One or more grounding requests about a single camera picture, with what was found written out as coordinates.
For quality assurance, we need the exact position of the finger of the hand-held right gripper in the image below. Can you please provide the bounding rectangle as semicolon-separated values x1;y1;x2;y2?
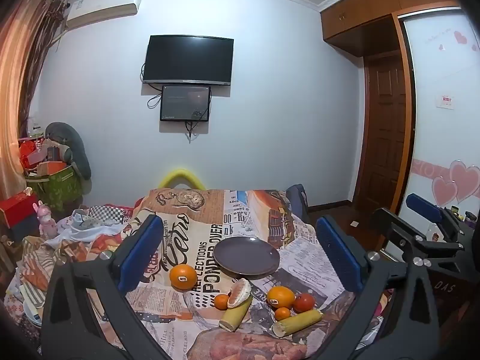
371;207;465;264
407;193;474;243

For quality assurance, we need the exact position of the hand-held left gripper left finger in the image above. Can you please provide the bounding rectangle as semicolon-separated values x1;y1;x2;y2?
40;214;170;360

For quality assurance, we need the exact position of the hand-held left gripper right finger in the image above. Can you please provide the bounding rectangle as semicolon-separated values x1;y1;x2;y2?
305;215;441;360

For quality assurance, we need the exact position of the large orange with sticker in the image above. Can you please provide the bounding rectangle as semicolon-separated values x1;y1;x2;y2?
266;286;296;308
169;264;198;292

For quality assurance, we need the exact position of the red tomato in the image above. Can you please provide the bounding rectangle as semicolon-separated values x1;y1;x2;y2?
292;292;316;314

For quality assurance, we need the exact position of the cut yellow banana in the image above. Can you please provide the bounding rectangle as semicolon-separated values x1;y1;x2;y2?
272;308;324;338
219;295;254;333

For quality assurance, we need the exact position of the dark grey plate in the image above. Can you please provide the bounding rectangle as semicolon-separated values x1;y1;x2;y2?
213;236;281;280

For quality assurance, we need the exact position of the black white checkered cloth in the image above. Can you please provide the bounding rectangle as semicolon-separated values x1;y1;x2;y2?
88;204;136;229

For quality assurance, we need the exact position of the white blue crumpled cloth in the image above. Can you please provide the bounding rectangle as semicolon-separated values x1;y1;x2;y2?
56;210;124;243

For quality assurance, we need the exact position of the newspaper print blanket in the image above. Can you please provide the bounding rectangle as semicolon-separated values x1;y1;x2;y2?
5;187;394;360

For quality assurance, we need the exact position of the dark blue chair back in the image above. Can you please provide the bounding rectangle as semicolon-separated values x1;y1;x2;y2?
286;184;310;223

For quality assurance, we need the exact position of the brown wooden door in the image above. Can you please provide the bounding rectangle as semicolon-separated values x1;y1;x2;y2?
354;50;409;214

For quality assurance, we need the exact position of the yellow chair back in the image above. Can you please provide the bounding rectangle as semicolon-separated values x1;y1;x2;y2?
157;169;207;190

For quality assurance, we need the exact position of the pink toy rabbit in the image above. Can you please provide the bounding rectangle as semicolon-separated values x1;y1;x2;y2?
33;200;58;239

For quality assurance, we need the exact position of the green patterned storage box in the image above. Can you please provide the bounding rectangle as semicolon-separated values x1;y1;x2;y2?
26;163;84;211

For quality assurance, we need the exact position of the peeled citrus piece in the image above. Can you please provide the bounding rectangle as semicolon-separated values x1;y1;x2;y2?
229;278;253;309

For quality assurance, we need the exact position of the orange cardboard box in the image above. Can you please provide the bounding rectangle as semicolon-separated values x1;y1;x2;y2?
35;161;68;177

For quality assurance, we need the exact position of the grey plush toy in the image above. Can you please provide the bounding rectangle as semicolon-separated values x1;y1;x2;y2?
45;122;92;181

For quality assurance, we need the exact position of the red gift box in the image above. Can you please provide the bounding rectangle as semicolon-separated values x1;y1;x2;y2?
0;191;40;230

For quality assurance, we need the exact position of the white heart print wardrobe door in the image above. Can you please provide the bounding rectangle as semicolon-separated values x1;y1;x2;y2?
397;7;480;229

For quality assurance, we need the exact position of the red bag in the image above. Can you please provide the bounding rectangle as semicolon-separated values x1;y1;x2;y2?
18;139;49;169

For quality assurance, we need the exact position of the wooden overhead cabinet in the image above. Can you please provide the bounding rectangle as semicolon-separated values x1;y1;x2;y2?
319;0;466;58

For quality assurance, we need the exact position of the orange brown curtain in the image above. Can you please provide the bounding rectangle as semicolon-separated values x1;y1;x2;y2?
0;0;70;199

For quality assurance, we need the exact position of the white air conditioner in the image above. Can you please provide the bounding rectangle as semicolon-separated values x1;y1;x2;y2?
65;0;144;30

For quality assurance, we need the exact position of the black monitor cable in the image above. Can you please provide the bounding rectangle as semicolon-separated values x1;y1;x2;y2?
185;109;211;142

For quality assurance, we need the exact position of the black television cable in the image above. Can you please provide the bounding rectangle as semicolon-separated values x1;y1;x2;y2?
140;62;163;109

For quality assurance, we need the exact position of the small black wall monitor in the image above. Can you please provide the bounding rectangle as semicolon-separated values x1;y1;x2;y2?
160;85;211;122

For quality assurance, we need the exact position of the black wall television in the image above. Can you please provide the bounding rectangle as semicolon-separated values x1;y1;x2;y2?
142;35;235;86

